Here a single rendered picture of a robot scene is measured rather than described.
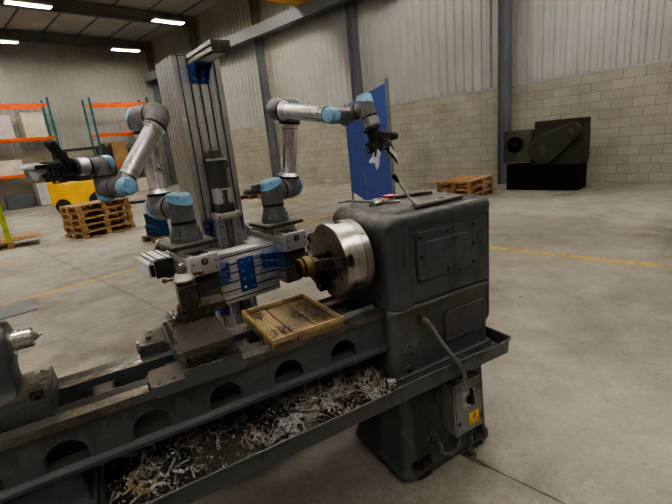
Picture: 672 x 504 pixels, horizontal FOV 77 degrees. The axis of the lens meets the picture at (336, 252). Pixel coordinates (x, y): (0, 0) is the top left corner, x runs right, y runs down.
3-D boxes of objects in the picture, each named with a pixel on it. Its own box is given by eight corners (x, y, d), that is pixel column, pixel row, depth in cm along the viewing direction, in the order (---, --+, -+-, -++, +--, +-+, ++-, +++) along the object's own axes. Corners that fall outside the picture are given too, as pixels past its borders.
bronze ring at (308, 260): (310, 251, 175) (290, 255, 170) (321, 255, 167) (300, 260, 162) (313, 272, 177) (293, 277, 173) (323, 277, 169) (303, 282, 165)
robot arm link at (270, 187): (257, 205, 229) (253, 180, 225) (274, 200, 239) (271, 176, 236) (273, 205, 222) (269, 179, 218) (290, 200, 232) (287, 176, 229)
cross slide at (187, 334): (206, 310, 176) (204, 300, 175) (235, 349, 140) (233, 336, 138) (164, 322, 168) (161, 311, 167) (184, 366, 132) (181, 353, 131)
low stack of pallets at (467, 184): (460, 193, 1024) (459, 175, 1013) (495, 193, 968) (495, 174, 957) (435, 202, 936) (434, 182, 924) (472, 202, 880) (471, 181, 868)
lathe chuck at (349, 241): (330, 278, 197) (326, 213, 186) (368, 303, 171) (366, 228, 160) (313, 283, 192) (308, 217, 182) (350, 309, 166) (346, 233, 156)
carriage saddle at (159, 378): (212, 322, 179) (210, 309, 177) (247, 367, 139) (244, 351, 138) (136, 344, 165) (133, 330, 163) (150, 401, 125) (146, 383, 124)
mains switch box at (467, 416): (471, 441, 216) (468, 292, 195) (498, 461, 201) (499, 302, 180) (420, 471, 200) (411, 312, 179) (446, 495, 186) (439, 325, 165)
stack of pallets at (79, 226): (117, 226, 1060) (110, 197, 1042) (137, 227, 1014) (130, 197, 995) (65, 238, 960) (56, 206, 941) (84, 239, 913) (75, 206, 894)
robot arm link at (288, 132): (271, 198, 238) (271, 96, 219) (288, 194, 250) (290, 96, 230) (287, 202, 232) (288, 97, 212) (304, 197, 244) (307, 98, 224)
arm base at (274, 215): (257, 222, 234) (254, 204, 232) (280, 217, 243) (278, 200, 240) (270, 224, 222) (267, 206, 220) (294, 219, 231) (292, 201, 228)
